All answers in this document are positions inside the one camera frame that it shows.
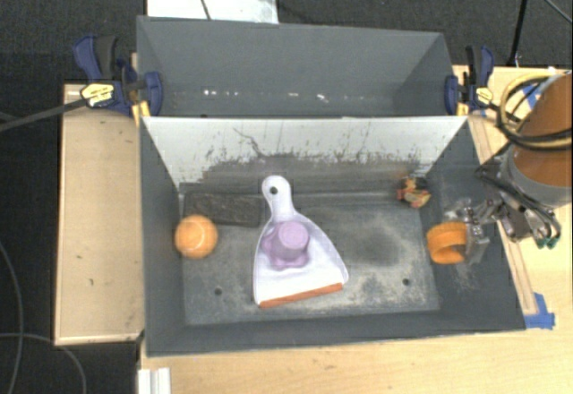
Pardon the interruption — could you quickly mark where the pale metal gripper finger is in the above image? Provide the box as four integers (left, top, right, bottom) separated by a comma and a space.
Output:
465, 224, 492, 266
442, 198, 483, 226

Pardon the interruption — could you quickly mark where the orange ring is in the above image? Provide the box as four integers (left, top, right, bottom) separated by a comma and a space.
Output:
425, 222, 471, 266

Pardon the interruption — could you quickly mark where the small multicoloured toy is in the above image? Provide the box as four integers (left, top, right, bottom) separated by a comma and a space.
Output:
396, 175, 432, 209

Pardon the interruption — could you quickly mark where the white dustpan with orange edge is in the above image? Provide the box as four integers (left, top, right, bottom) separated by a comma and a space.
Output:
252, 175, 350, 310

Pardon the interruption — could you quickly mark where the purple cup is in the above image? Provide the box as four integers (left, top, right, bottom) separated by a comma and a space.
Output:
260, 221, 312, 270

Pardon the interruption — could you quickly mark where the grey metal bin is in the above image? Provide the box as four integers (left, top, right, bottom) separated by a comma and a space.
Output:
135, 14, 527, 358

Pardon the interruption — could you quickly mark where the dark green flat block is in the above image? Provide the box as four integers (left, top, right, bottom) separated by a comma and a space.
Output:
184, 190, 266, 228

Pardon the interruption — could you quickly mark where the orange ball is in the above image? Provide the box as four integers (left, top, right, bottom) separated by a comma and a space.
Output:
174, 213, 219, 261

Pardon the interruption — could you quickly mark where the pale wood board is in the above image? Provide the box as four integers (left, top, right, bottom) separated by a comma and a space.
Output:
53, 82, 147, 347

